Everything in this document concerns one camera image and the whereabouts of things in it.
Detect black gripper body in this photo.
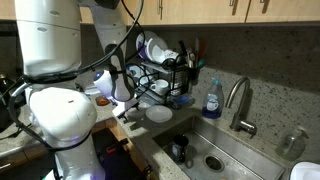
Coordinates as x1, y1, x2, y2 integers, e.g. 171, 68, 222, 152
113, 98, 139, 119

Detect white bowl with flower pattern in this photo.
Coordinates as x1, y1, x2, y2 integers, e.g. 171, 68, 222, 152
145, 105, 173, 123

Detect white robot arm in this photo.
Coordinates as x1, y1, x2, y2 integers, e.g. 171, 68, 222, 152
9, 0, 138, 180

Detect small orange dish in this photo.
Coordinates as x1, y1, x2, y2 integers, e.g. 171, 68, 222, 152
95, 96, 110, 106

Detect white mug lower rack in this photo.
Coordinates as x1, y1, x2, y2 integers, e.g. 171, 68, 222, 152
151, 79, 169, 95

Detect black two-tier dish rack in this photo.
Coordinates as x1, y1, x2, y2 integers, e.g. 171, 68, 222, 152
128, 59, 189, 104

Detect blue sponge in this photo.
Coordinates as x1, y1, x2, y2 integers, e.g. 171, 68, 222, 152
171, 95, 195, 109

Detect black mug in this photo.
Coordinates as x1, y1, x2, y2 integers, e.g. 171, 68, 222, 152
171, 135, 189, 164

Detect white plate upright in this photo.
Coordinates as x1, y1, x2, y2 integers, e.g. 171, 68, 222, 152
146, 37, 168, 64

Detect large white plate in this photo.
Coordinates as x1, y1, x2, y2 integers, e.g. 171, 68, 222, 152
135, 31, 156, 60

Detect white mug with red label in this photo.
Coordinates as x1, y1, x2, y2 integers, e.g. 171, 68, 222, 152
164, 49, 179, 63

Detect utensil holder with utensils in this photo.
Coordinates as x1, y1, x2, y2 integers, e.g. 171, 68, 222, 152
179, 38, 205, 85

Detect blue dish soap bottle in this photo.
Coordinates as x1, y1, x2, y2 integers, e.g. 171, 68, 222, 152
202, 78, 224, 119

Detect wooden upper cabinets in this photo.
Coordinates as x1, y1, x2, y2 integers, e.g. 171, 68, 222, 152
0, 0, 320, 25

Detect stainless steel sink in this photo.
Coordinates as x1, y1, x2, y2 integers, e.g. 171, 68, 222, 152
154, 117, 285, 180

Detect metal kitchen faucet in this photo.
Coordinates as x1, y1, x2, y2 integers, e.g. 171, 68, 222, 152
225, 77, 257, 136

